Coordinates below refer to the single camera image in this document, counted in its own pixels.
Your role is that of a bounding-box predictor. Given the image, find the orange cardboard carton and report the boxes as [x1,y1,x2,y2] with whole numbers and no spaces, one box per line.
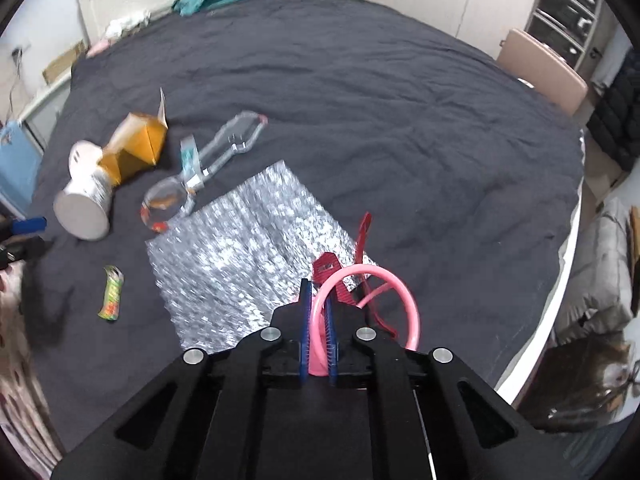
[97,87,171,186]

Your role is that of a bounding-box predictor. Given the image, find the grey storage bag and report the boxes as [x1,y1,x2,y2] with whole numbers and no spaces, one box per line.
[555,195,636,346]

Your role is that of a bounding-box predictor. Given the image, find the red plastic piece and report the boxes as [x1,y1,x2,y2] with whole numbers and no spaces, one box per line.
[311,212,401,341]

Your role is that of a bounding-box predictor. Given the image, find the brown plastic bag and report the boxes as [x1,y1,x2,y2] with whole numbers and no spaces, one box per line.
[520,332,640,433]

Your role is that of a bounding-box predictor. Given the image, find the green yellow candy wrapper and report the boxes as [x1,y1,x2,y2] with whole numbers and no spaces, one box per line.
[97,265,124,321]

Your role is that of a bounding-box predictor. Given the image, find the white bedside cabinet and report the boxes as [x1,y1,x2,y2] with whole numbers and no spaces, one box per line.
[20,75,72,153]

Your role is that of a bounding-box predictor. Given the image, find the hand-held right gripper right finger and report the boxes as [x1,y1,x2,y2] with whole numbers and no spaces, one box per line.
[325,295,591,480]

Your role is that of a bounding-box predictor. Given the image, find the light blue case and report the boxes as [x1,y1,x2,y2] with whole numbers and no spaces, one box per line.
[0,120,43,216]

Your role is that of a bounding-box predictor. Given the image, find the white paper cup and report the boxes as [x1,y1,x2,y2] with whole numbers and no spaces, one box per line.
[52,140,118,241]

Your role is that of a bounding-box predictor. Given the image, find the black puffer jacket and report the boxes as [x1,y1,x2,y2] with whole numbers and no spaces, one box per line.
[586,50,640,171]

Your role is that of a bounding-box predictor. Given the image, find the silver bubble wrap sheet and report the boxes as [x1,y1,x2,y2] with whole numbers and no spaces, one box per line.
[145,160,376,356]

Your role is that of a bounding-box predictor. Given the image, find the brown cardboard box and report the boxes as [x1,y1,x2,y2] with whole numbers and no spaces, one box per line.
[42,40,86,86]

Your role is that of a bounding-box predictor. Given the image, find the flat cardboard pieces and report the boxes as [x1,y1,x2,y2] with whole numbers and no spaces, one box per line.
[627,205,640,266]

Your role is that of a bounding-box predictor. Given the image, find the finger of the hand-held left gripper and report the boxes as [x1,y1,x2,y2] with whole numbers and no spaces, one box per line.
[0,237,47,267]
[0,215,48,238]

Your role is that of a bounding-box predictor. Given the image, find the pink plastic ring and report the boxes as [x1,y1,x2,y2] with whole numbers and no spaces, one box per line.
[306,264,420,377]

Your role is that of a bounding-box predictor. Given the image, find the white mattress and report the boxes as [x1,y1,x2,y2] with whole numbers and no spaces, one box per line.
[495,130,586,406]

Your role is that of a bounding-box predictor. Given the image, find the white headboard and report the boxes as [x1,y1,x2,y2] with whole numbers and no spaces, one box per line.
[75,0,151,46]

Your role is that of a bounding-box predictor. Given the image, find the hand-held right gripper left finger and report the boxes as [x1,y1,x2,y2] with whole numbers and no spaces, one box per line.
[50,278,313,480]

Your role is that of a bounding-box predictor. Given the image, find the white crumpled cloth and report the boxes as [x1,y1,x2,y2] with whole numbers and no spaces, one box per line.
[106,10,151,42]

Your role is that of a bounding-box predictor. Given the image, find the clear plastic blister pack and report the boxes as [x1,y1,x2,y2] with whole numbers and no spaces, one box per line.
[140,111,268,236]

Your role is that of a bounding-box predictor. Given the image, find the pink suitcase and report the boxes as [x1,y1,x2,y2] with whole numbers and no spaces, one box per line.
[496,28,588,116]

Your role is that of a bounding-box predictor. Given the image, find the person's left forearm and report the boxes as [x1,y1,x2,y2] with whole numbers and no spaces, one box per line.
[0,260,66,476]

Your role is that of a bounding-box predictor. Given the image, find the dark grey bed cover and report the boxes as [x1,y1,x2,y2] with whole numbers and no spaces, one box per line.
[20,0,586,461]

